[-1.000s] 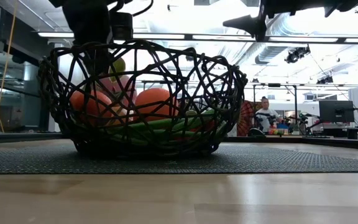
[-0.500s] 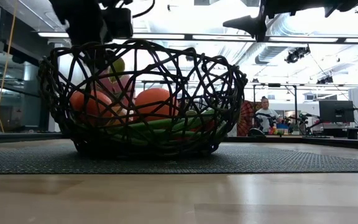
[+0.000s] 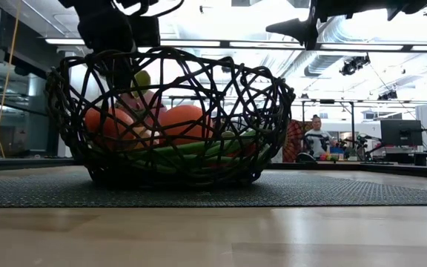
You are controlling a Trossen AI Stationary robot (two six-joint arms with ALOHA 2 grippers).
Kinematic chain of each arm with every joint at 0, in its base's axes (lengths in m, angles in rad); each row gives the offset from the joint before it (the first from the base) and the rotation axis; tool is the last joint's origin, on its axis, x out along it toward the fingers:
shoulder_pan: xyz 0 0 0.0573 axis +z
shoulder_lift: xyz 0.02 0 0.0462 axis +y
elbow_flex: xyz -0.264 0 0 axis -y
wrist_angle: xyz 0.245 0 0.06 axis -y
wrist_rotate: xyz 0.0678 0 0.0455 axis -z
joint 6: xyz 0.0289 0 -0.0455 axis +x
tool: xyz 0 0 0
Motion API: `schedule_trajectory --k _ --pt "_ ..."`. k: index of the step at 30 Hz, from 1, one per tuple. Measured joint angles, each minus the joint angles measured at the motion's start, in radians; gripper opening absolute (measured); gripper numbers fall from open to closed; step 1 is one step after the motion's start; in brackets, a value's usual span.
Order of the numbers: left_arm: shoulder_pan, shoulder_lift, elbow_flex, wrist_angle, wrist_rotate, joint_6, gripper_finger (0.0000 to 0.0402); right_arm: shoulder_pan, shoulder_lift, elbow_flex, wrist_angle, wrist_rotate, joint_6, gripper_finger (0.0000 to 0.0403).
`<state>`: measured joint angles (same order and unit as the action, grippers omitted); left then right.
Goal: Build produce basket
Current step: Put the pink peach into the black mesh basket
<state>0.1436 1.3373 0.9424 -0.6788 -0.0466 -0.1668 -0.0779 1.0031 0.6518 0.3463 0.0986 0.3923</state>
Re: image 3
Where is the pink peach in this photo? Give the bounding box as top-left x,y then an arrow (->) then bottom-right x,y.
119,69 -> 168,125

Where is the black ceiling spotlight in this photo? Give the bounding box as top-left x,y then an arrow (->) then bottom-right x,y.
339,53 -> 372,77
376,90 -> 400,102

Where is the colourful patterned panel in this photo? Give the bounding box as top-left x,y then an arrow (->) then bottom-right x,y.
282,119 -> 304,163

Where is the person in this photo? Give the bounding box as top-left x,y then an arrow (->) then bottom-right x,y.
302,113 -> 335,161

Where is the LED light bar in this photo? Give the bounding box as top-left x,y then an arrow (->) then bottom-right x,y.
44,36 -> 427,53

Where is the small yellow-orange citrus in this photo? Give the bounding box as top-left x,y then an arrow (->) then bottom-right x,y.
131,125 -> 159,149

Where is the large orange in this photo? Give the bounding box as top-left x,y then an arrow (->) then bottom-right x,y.
159,104 -> 214,146

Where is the grey woven placemat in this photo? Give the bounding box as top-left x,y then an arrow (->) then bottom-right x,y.
0,170 -> 427,208

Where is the black monitor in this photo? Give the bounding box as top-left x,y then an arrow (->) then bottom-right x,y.
380,119 -> 424,148

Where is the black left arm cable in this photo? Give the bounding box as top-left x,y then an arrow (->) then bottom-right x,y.
111,0 -> 185,19

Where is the orange tomato cluster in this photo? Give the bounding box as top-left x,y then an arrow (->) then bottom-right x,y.
83,106 -> 137,150

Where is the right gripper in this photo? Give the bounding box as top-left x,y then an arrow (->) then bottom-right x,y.
265,0 -> 391,51

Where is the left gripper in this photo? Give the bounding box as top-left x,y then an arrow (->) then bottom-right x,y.
58,0 -> 162,93

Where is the green long bean bundle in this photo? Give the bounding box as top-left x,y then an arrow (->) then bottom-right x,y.
124,128 -> 272,176

